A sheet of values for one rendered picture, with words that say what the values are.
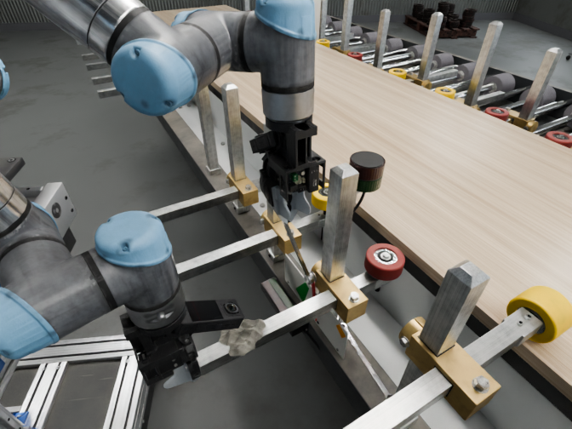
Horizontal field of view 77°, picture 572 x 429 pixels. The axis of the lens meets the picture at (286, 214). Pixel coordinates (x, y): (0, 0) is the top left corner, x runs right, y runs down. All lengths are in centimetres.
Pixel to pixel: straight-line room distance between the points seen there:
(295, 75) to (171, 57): 17
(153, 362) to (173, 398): 106
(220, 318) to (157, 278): 16
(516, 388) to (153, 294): 68
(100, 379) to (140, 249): 113
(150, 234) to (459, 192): 81
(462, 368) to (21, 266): 56
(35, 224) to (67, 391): 107
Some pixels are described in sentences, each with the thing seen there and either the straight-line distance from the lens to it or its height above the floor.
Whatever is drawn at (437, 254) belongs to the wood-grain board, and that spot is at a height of 90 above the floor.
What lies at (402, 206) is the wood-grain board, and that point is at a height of 90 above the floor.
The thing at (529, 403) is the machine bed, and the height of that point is 76.
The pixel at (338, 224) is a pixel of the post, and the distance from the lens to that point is 65.
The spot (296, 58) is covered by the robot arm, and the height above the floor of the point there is 131.
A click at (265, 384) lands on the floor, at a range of 160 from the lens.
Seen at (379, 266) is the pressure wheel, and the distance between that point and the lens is 75.
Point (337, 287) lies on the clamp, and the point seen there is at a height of 87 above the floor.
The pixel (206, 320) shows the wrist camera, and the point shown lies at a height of 98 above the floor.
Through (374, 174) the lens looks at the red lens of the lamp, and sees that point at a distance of 62.
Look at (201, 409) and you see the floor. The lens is 159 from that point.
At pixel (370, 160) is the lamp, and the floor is 113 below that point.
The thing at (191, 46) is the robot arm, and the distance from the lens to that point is 44.
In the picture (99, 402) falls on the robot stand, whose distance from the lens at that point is 148.
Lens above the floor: 145
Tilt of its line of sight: 39 degrees down
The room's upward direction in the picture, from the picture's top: straight up
